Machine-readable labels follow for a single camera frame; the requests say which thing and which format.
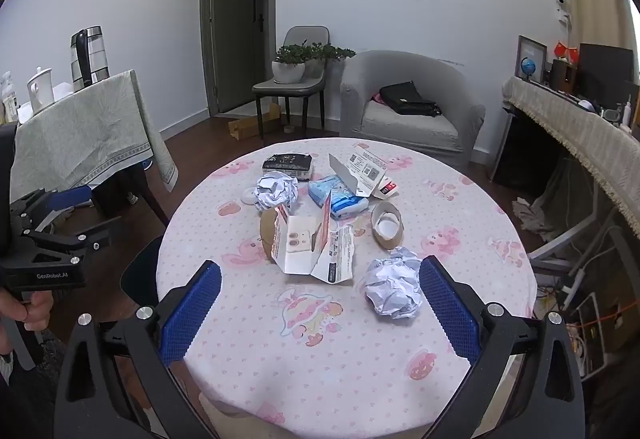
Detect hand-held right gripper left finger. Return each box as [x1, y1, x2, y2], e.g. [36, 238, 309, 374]
[52, 259, 223, 439]

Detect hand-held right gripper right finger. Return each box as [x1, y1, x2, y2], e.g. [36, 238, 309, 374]
[419, 255, 586, 439]

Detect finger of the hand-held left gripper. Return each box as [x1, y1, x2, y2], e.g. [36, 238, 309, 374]
[20, 216, 123, 266]
[10, 185, 94, 232]

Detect white paper ball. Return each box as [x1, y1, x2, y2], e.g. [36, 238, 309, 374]
[254, 171, 300, 212]
[363, 247, 425, 321]

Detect brown tape roll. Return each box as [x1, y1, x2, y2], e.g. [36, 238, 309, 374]
[370, 201, 405, 249]

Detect person's left hand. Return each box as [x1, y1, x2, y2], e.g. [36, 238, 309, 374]
[0, 291, 55, 356]

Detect pale green patterned tablecloth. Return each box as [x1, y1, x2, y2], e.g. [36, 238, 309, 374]
[10, 69, 180, 206]

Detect dark wooden table leg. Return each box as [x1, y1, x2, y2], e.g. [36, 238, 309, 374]
[131, 166, 169, 228]

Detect pink printed round tablecloth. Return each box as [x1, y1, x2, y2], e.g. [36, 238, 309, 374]
[156, 137, 539, 439]

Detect white lidded mug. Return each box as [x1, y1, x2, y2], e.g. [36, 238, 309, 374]
[26, 66, 56, 114]

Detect clear plastic bottle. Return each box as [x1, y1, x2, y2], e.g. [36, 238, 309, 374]
[1, 71, 19, 120]

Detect grey floor cloth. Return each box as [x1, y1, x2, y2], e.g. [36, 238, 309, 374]
[512, 196, 547, 231]

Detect white power strip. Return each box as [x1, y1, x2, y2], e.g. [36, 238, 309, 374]
[561, 268, 587, 296]

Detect red and white card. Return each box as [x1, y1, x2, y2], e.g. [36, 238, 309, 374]
[372, 174, 400, 199]

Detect blue tissue packet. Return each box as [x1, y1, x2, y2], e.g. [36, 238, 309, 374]
[307, 175, 370, 220]

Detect white printed carton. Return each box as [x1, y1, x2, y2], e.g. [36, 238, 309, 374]
[328, 151, 390, 198]

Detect black box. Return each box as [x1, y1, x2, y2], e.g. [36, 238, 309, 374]
[261, 152, 315, 181]

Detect black board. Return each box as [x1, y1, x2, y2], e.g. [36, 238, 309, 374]
[491, 108, 572, 196]

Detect grey armchair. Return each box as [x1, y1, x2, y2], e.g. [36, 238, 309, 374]
[339, 50, 486, 170]

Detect flat cardboard box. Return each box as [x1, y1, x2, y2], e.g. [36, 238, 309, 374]
[228, 103, 282, 140]

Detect black bag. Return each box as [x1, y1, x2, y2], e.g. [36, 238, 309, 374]
[378, 81, 442, 118]

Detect grey green door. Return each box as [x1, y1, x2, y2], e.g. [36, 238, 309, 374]
[201, 0, 278, 118]

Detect beige fringed desk cloth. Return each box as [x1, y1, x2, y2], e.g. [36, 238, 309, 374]
[502, 75, 640, 241]

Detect potted green plant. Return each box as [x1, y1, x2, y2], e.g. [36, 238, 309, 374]
[272, 44, 357, 85]

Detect brown speaker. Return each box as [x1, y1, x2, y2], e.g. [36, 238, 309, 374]
[551, 59, 579, 95]

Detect grey dining chair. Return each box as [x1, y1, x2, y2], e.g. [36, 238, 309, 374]
[252, 26, 331, 140]

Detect small red desk flags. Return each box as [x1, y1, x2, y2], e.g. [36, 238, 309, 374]
[553, 40, 580, 62]

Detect black monitor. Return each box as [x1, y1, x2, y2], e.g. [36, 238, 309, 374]
[577, 43, 636, 102]

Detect glass kettle with black handle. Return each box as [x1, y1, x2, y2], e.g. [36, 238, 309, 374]
[69, 25, 110, 92]

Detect white wire rack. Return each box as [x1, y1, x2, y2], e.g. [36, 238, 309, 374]
[569, 293, 627, 376]

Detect orange cable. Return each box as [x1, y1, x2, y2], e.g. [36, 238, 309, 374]
[574, 303, 632, 326]

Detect picture frame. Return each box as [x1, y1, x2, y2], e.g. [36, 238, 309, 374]
[515, 35, 549, 82]

